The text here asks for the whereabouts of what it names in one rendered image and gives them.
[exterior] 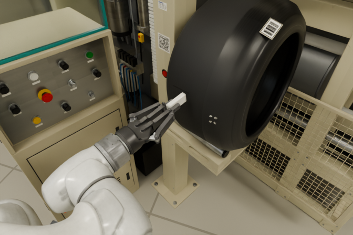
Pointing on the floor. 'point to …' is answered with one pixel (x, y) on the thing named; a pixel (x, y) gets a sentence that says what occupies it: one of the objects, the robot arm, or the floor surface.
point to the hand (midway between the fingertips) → (176, 103)
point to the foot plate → (175, 201)
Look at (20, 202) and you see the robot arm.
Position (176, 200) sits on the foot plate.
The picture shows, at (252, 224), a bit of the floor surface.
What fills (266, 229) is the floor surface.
